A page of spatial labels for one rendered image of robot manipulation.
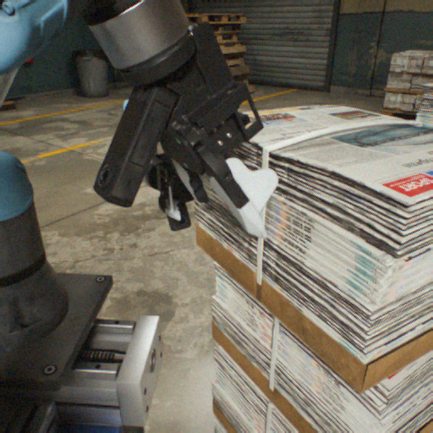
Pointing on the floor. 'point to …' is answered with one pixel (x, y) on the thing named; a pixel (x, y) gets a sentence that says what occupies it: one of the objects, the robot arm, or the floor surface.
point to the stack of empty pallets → (221, 25)
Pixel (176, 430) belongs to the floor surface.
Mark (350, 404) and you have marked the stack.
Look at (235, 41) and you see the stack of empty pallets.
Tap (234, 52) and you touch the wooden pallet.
